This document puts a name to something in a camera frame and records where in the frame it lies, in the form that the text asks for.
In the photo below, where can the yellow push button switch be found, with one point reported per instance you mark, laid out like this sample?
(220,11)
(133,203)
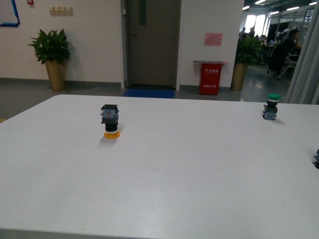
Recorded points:
(109,114)

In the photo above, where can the blue floor mat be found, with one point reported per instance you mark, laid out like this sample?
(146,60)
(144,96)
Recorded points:
(147,93)

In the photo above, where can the red fire extinguisher box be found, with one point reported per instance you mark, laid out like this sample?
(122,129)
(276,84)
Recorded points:
(210,72)

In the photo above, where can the grey door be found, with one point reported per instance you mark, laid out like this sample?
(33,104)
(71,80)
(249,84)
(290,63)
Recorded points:
(153,39)

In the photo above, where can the pink paper notice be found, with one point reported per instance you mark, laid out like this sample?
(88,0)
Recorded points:
(213,39)

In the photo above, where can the right potted plant gold vase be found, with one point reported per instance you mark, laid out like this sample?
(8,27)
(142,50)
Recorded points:
(247,53)

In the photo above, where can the potted plant gold vase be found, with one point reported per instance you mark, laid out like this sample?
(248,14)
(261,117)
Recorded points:
(247,53)
(51,50)

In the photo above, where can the left potted plant gold vase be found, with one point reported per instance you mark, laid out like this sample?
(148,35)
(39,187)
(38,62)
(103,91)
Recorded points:
(51,50)

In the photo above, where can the seated person in black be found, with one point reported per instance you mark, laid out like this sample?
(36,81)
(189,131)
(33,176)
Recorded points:
(291,44)

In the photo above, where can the white office chair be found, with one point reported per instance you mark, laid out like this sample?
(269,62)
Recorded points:
(289,64)

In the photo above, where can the grey curtain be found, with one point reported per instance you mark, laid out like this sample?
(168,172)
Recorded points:
(304,87)

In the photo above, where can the blue framed whiteboard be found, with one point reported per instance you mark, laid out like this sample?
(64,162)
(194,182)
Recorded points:
(8,14)

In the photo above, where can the green push button switch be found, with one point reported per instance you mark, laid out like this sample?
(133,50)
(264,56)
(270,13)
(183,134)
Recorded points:
(270,108)

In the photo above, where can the wall light switch panel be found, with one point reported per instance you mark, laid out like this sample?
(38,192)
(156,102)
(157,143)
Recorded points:
(60,10)

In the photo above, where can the red push button switch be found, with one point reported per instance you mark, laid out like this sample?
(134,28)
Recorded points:
(316,160)

